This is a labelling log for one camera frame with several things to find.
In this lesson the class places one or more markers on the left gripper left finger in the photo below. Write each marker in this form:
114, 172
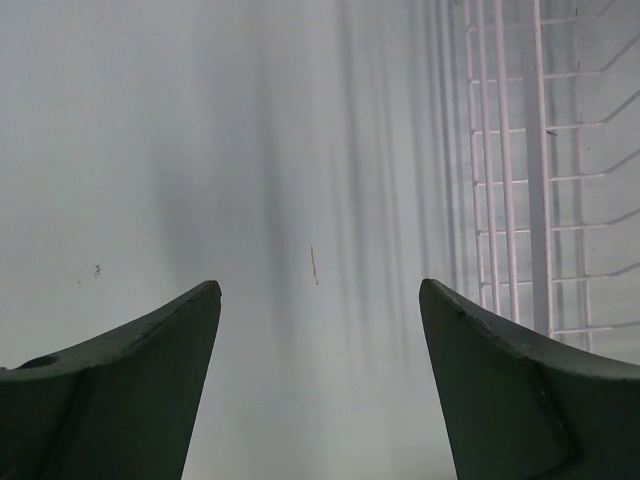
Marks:
121, 405

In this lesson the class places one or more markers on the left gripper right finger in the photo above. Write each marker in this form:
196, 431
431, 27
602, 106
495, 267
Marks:
519, 405

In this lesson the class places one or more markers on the white wire dish rack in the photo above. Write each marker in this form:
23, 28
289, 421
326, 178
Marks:
553, 110

